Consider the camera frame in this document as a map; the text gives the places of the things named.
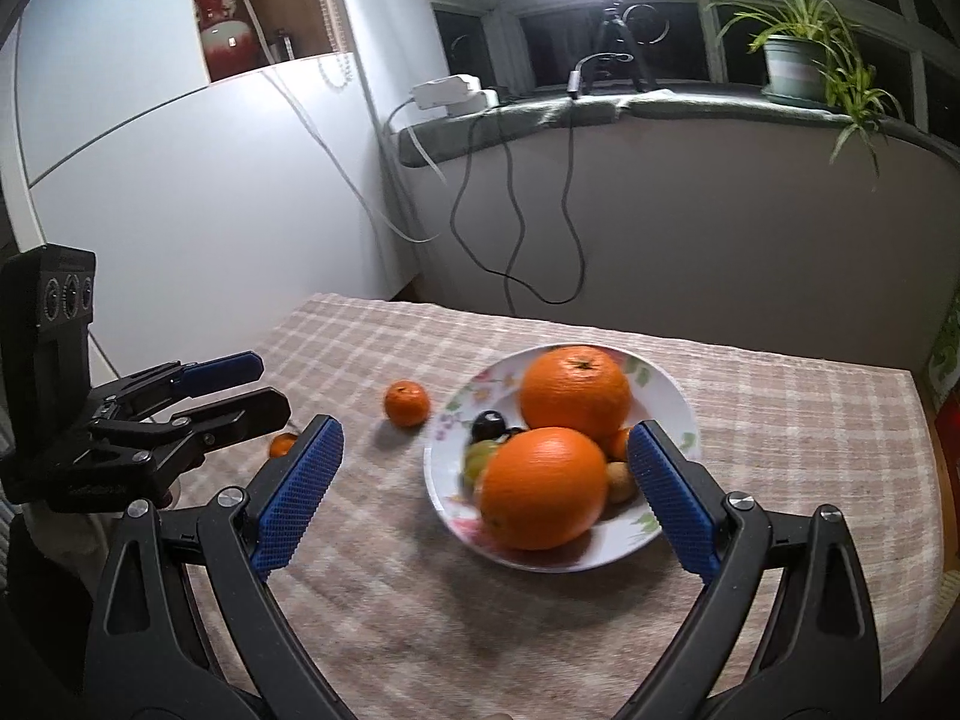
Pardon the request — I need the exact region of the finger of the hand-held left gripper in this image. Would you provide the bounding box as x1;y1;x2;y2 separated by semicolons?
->
90;350;265;415
139;387;292;460

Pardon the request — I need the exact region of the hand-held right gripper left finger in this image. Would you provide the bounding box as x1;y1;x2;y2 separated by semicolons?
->
81;415;353;720

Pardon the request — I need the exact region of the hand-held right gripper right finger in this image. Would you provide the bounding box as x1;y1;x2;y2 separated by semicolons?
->
627;421;884;720

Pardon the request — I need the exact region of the brown kiwi fruit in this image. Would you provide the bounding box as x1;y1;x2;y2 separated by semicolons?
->
606;461;640;503

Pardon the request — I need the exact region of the floral white plate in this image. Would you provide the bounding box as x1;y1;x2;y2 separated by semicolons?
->
424;345;702;572

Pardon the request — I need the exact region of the large orange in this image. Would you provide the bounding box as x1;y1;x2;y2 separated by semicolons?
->
519;345;633;451
478;426;608;551

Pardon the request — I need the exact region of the green grape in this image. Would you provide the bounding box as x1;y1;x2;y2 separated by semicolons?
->
461;439;500;488

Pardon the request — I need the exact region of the beige checked tablecloth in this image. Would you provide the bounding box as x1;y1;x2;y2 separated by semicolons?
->
172;292;946;720

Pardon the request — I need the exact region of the medium mandarin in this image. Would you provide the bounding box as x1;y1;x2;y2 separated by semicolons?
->
385;381;431;428

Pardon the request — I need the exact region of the white cabinet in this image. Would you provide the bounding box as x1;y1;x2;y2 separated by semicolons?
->
0;0;421;301

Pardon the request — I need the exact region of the red and green object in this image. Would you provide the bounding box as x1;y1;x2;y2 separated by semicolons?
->
928;307;960;458

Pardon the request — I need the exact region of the red ceramic vase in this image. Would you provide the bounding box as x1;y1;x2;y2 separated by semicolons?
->
193;0;260;80

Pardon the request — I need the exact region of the white power adapter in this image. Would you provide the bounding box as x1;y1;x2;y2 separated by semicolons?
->
412;75;500;117

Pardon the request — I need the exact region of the grey-green windowsill cushion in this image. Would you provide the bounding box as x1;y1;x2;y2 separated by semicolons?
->
397;86;953;170

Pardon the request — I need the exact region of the potted spider plant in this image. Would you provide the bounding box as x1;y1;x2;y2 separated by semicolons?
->
709;0;905;188

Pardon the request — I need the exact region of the dark window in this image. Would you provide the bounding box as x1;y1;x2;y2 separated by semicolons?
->
420;0;960;136

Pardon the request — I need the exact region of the black tripod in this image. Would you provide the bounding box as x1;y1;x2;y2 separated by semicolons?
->
577;0;653;95

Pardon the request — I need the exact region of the looped black cable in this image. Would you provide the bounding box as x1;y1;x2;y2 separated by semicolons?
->
450;86;586;307

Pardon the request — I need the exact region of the white cable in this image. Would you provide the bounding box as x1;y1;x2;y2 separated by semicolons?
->
214;0;447;245

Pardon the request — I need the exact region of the straight black cable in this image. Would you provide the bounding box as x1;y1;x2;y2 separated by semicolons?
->
504;131;526;316

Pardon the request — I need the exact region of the white bead string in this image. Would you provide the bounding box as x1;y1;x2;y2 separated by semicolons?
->
311;0;353;91

